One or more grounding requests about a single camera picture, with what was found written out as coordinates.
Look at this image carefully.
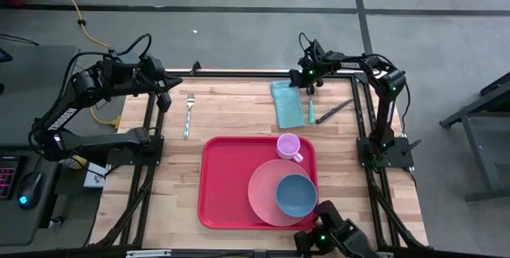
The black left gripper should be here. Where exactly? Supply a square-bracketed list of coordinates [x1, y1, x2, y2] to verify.
[137, 55, 184, 94]

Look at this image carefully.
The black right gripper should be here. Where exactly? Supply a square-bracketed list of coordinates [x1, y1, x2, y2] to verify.
[298, 53, 334, 96]

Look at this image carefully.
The spoon with teal handle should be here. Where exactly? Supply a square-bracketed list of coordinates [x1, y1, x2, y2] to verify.
[306, 90, 316, 125]

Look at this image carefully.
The teal cloth napkin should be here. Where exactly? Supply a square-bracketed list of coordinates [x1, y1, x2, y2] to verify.
[269, 80, 307, 130]

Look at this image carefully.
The black knife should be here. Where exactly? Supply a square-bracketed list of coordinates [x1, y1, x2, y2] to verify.
[315, 98, 355, 125]

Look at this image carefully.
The fork with striped handle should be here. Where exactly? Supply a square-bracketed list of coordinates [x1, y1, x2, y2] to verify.
[183, 92, 196, 139]

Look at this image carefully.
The lilac plastic cup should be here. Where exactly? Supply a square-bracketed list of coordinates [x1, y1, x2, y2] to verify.
[276, 132, 304, 164]

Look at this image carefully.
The blue plastic bowl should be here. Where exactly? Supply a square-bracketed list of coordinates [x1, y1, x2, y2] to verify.
[275, 173, 319, 218]

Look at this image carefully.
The pink plastic plate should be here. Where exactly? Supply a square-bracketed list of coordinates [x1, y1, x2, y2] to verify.
[247, 158, 316, 228]

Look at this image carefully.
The red plastic tray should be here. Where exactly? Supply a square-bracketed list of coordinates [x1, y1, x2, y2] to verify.
[198, 136, 320, 231]

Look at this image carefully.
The small white box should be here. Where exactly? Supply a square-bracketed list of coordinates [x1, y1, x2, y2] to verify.
[82, 162, 108, 190]

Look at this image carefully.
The yellow container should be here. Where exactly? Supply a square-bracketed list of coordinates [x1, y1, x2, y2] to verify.
[59, 154, 88, 170]

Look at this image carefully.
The grey desk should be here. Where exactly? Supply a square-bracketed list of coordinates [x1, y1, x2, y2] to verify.
[0, 45, 80, 247]

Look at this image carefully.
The black part with green light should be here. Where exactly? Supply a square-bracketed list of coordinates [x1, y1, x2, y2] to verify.
[293, 200, 380, 258]

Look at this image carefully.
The black computer mouse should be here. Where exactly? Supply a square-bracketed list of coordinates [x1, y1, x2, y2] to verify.
[16, 171, 44, 211]

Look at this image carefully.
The dark metal stand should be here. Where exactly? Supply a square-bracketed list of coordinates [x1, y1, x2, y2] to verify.
[439, 70, 510, 204]

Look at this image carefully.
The black backlit keyboard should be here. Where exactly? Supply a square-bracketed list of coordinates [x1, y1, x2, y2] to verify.
[0, 156, 22, 201]

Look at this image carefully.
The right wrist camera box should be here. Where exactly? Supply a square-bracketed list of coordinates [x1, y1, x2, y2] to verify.
[288, 68, 304, 89]

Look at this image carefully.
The wooden table with black frame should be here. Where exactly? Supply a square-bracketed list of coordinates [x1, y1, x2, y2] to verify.
[85, 68, 430, 251]

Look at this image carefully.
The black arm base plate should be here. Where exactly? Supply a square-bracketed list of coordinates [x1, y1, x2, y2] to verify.
[105, 134, 165, 167]
[356, 136, 415, 170]

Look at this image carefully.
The yellow extension cable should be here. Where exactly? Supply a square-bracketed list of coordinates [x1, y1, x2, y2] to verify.
[49, 0, 123, 127]

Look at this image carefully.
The black floor cable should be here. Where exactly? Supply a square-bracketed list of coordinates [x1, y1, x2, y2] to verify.
[0, 33, 40, 47]

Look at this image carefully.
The silver bracket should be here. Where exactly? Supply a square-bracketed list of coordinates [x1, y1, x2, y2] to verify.
[125, 248, 172, 258]

